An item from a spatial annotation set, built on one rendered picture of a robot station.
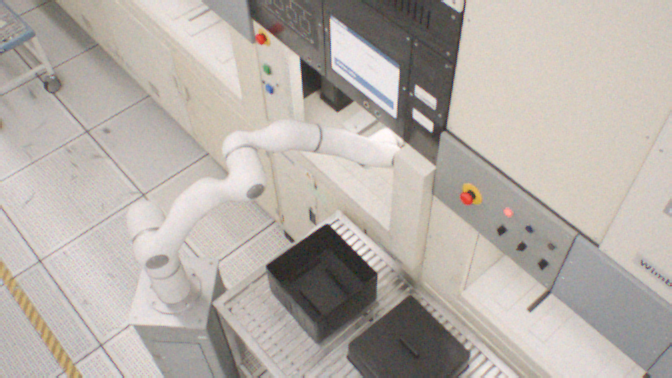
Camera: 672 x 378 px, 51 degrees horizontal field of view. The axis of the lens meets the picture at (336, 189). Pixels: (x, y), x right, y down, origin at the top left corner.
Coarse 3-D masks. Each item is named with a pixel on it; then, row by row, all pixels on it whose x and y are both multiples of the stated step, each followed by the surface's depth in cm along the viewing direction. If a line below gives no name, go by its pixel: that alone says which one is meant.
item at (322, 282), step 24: (312, 240) 246; (336, 240) 247; (288, 264) 246; (312, 264) 252; (336, 264) 254; (360, 264) 241; (288, 288) 249; (312, 288) 249; (336, 288) 248; (360, 288) 230; (288, 312) 244; (312, 312) 243; (336, 312) 229; (312, 336) 235
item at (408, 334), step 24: (408, 312) 232; (360, 336) 227; (384, 336) 227; (408, 336) 227; (432, 336) 227; (360, 360) 223; (384, 360) 222; (408, 360) 222; (432, 360) 222; (456, 360) 222
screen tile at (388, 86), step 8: (368, 56) 194; (376, 56) 191; (376, 64) 193; (384, 64) 190; (368, 72) 199; (384, 72) 192; (376, 80) 198; (392, 80) 191; (384, 88) 197; (392, 88) 194; (392, 96) 196
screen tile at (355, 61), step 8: (336, 32) 200; (344, 40) 199; (352, 40) 196; (336, 48) 206; (352, 48) 198; (344, 56) 204; (352, 56) 201; (360, 56) 198; (352, 64) 203; (360, 64) 200; (360, 72) 203
